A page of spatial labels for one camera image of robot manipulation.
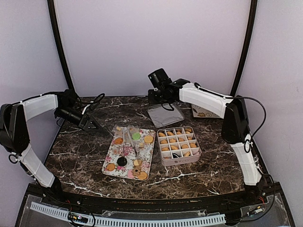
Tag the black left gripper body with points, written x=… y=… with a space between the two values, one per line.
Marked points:
x=81 y=126

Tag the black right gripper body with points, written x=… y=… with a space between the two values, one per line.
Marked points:
x=158 y=99

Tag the clear box lid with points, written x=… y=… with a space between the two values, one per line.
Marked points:
x=165 y=114

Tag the metal tongs white handle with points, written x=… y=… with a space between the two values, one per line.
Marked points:
x=127 y=136

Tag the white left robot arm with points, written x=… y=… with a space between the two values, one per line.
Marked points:
x=14 y=132

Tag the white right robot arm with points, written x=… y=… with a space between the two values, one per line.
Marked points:
x=232 y=110

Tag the orange chip cookie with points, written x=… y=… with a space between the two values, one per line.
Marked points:
x=118 y=141

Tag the green round cookie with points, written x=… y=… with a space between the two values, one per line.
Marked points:
x=136 y=136

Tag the round biscuit tray top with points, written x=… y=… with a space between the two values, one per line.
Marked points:
x=148 y=139

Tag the floral square coaster plate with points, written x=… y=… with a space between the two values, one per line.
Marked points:
x=199 y=112

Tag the black chocolate sandwich cookie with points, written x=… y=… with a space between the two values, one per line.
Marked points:
x=122 y=161

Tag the floral cookie tray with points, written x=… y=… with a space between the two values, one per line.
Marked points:
x=145 y=153

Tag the compartment cookie box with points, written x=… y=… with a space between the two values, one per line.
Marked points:
x=178 y=146

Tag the pink round cookie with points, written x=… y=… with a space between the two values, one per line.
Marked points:
x=130 y=174

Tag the brown flower cookie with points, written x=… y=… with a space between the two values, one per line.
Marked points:
x=136 y=171

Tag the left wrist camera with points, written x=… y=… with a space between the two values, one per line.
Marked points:
x=93 y=104

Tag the white cable duct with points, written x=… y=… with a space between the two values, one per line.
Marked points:
x=127 y=219

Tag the left black frame post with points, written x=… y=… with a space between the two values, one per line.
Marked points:
x=58 y=43

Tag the black frame post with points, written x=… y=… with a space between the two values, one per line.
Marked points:
x=245 y=48
x=58 y=43

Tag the right black frame post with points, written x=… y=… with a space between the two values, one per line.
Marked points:
x=245 y=48

